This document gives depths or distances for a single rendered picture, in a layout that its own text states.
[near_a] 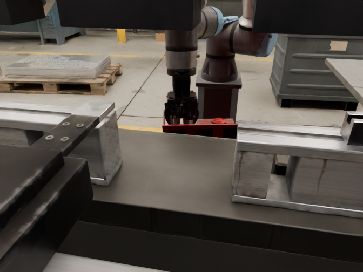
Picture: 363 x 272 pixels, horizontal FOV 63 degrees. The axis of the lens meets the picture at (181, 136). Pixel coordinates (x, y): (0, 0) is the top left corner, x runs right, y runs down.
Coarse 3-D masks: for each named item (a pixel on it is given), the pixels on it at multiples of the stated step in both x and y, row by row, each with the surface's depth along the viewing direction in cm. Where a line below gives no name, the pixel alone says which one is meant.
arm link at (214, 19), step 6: (210, 6) 74; (204, 12) 69; (210, 12) 71; (216, 12) 73; (210, 18) 70; (216, 18) 72; (222, 18) 75; (210, 24) 70; (216, 24) 73; (222, 24) 76; (210, 30) 71; (216, 30) 74; (204, 36) 72; (210, 36) 75
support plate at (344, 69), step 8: (328, 64) 55; (336, 64) 53; (344, 64) 53; (352, 64) 53; (360, 64) 53; (336, 72) 50; (344, 72) 49; (352, 72) 49; (360, 72) 49; (344, 80) 46; (352, 80) 45; (360, 80) 45; (352, 88) 43; (360, 88) 42; (360, 96) 40
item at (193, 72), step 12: (168, 72) 69; (180, 72) 70; (192, 72) 69; (180, 84) 70; (168, 96) 71; (180, 96) 69; (192, 96) 71; (168, 108) 69; (180, 108) 71; (192, 108) 70
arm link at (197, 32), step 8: (200, 24) 66; (168, 32) 65; (176, 32) 64; (184, 32) 64; (192, 32) 65; (200, 32) 68; (168, 40) 66; (176, 40) 65; (184, 40) 65; (192, 40) 65; (168, 48) 67; (176, 48) 65; (184, 48) 65; (192, 48) 66
